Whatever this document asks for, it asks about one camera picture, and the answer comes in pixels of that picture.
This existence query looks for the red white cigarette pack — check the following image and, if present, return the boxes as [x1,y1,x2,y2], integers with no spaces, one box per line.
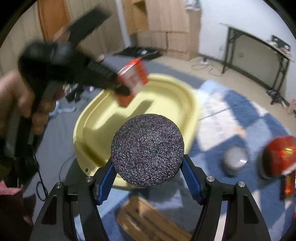
[115,58,148,108]

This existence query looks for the wooden cabinet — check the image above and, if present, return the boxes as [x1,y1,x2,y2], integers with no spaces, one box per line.
[121,1,202,61]

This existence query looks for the grey round container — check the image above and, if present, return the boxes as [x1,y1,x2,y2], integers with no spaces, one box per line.
[223,146,248,176]

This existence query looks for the large red cigarette carton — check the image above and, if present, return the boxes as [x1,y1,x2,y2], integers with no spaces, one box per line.
[262,136,295,178]

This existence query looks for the person's left hand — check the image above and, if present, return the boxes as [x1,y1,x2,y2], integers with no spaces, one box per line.
[1,70,64,136]

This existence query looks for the black folding table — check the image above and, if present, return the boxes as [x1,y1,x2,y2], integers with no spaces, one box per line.
[220,23,294,105]

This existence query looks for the yellow oval plastic tray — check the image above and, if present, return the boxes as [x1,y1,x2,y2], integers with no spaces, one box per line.
[73,74,201,176]

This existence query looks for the blue white checkered rug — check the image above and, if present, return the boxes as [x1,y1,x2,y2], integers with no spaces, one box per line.
[102,80,295,240]

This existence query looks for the black open suitcase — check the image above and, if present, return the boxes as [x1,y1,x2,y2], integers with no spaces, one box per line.
[114,46,163,60]

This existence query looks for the white power strip with cable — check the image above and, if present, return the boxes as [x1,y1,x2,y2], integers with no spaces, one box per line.
[191,57,223,77]

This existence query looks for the black glitter round puck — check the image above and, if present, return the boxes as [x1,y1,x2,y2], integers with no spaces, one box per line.
[111,113,185,187]

